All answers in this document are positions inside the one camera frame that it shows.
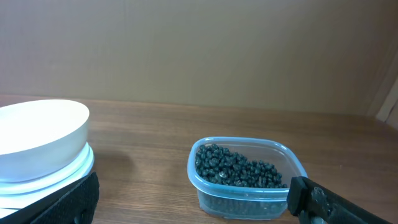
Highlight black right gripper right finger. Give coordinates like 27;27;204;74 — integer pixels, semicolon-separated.
287;176;387;224

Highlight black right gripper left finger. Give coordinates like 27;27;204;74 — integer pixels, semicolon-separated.
1;172;100;224

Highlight white kitchen scale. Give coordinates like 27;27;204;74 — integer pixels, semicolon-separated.
1;144;95;218

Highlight white bowl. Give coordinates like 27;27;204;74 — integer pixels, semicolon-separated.
1;100;90;182

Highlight clear plastic container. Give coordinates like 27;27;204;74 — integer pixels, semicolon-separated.
187;136;307;220

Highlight black beans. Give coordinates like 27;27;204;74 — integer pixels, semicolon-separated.
195;144;288;189

